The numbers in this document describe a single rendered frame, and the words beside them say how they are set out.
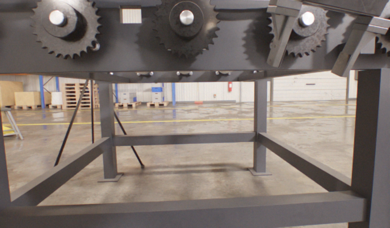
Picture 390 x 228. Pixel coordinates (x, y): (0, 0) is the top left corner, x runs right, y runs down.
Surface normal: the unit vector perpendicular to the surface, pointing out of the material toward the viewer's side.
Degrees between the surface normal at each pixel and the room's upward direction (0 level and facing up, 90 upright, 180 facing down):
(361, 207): 90
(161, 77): 90
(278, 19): 113
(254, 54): 90
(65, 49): 90
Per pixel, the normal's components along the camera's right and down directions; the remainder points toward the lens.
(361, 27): -0.99, -0.10
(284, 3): 0.07, 0.48
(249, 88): 0.06, 0.09
